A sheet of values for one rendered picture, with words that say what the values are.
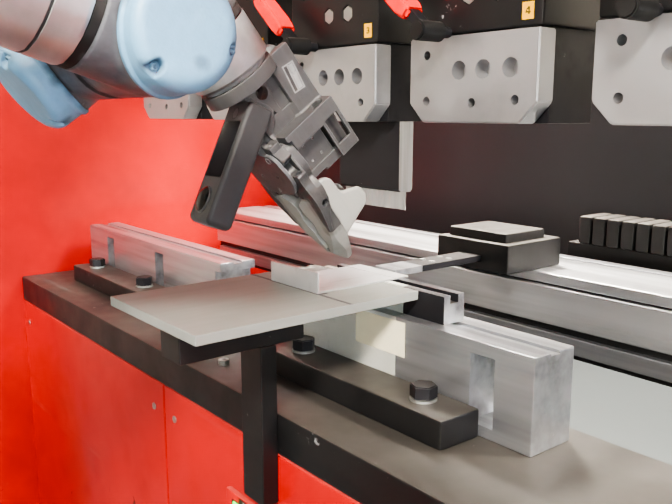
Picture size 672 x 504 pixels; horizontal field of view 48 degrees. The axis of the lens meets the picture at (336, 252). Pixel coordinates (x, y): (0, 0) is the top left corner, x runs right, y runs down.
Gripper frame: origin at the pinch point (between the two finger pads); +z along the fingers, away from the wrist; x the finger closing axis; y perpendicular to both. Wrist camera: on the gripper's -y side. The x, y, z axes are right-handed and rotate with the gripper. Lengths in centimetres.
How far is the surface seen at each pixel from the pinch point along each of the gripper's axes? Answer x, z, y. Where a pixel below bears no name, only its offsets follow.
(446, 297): -5.7, 9.8, 4.7
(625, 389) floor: 129, 230, 121
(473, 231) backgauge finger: 9.4, 18.5, 20.8
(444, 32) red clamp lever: -9.2, -12.9, 17.1
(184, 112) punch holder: 42.8, -9.3, 10.1
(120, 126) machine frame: 92, -3, 13
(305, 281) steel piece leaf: 4.5, 2.4, -3.0
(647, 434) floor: 95, 209, 95
